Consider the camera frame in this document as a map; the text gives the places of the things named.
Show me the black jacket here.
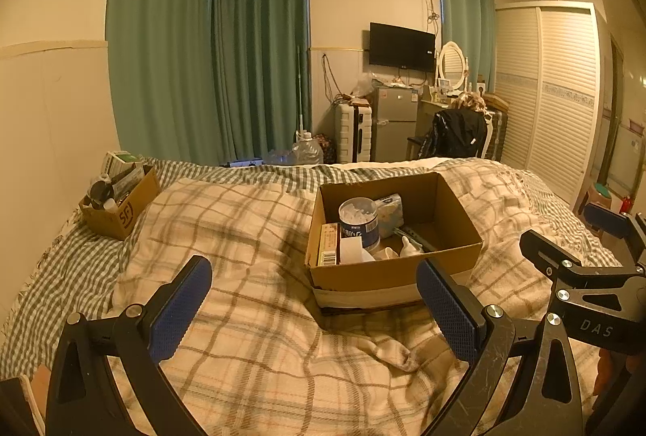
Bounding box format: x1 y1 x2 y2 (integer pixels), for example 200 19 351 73
418 109 491 159

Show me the floral bag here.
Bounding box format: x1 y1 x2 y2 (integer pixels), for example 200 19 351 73
315 134 336 163

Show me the black metal strip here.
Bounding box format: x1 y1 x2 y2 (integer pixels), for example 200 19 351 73
394 224 441 252

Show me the white oval mirror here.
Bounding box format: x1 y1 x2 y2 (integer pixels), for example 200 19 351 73
436 41 468 92

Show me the brown suitcase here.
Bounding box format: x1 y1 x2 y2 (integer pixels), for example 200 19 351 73
483 109 508 160

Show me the large cardboard box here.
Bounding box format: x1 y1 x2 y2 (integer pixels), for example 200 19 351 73
304 172 484 312

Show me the white louvered wardrobe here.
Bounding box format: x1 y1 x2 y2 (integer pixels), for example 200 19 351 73
491 0 607 211

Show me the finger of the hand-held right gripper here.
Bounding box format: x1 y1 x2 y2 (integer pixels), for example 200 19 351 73
519 229 646 288
584 203 646 261

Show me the narrow green curtain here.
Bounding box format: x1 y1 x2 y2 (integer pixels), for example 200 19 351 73
437 0 496 94

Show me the plastic stool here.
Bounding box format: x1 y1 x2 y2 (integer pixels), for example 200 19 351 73
585 182 615 216

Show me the pale plastic packet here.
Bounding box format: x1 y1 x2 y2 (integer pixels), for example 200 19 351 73
374 194 405 239

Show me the tan paper carton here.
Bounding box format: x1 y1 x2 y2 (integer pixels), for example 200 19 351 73
316 222 342 268

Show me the person's right hand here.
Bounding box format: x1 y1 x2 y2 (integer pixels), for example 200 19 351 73
594 348 646 397

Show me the beige plaid blanket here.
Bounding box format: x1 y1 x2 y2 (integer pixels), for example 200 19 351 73
107 157 606 436

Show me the grey small fridge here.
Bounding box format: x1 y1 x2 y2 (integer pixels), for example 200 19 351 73
370 85 419 162

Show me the small cardboard box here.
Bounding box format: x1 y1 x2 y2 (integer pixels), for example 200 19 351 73
79 165 162 241

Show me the white suitcase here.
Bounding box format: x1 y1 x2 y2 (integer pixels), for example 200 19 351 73
332 102 373 165

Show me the clear plastic bag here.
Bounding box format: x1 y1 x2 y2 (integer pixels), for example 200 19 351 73
351 73 379 100

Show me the black round tape roll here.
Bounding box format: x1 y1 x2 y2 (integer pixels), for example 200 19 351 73
89 181 116 207

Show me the blue label tin can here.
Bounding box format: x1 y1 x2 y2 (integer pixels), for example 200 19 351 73
338 197 381 250

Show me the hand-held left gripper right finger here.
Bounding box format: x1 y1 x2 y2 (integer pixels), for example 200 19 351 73
416 257 597 436

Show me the wide green curtain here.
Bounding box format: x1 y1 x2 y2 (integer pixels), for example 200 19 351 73
104 0 217 163

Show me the large clear water jug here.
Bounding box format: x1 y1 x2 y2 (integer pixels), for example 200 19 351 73
291 130 324 166

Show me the green and white carton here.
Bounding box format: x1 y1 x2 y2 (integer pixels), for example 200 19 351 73
103 151 145 174

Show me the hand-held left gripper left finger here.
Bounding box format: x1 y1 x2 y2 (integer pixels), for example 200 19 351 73
45 255 213 436

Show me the white mop pole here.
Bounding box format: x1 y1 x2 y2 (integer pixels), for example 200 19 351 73
296 46 306 132

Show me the dressing table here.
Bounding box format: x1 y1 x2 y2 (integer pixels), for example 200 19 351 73
415 99 455 149

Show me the black wall television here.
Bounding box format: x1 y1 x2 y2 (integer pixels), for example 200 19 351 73
369 22 436 74

